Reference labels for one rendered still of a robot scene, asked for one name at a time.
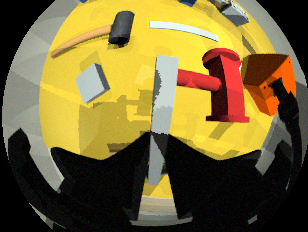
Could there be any grey metal handle with square end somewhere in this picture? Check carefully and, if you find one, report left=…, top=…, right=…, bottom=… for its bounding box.
left=161, top=168, right=167, bottom=176

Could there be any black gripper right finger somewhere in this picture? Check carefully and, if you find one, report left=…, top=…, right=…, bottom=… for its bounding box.
left=165, top=135, right=262, bottom=220

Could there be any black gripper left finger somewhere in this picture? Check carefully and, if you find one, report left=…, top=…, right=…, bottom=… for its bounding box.
left=50, top=132, right=151, bottom=221

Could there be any wooden-handled hammer with black head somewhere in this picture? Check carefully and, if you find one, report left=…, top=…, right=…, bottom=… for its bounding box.
left=50, top=10, right=134, bottom=58

